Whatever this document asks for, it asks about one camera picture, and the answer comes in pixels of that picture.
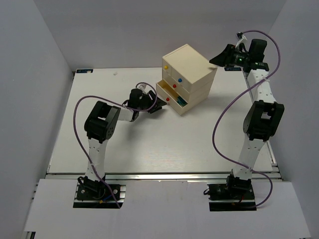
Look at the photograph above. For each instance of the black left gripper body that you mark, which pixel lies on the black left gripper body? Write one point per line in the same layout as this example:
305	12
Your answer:
151	101

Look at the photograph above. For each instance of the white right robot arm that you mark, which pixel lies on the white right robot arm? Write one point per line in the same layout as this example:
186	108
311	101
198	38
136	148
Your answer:
264	116

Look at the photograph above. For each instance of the left blue table label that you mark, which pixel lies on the left blue table label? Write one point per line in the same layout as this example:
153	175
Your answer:
84	71

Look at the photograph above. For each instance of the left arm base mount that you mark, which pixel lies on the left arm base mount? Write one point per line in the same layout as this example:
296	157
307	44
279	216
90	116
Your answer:
96	195

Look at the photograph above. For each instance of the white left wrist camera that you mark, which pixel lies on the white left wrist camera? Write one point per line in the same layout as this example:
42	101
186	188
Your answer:
141	87

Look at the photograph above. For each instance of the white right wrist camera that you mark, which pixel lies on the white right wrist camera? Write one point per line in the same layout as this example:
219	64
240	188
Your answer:
241	39

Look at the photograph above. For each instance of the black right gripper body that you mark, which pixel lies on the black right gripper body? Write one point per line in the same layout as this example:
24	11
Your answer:
229	56

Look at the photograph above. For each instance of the teal long lego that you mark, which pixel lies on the teal long lego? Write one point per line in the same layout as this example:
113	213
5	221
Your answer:
182	104

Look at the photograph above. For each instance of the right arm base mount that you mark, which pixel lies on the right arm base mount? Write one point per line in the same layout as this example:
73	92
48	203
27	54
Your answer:
233	196

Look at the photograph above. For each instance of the cream wooden drawer cabinet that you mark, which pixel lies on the cream wooden drawer cabinet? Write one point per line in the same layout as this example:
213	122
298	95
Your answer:
186	74

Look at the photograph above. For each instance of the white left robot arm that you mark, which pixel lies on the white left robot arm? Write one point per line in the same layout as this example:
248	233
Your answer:
101	123

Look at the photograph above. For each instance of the blue table label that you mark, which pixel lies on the blue table label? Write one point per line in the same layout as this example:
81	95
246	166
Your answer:
232	68
84	71

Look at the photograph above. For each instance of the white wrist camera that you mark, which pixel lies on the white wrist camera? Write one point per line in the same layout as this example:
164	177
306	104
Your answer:
141	87
241	39

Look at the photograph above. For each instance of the right blue table label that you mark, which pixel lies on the right blue table label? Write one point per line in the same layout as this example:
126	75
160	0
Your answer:
232	68

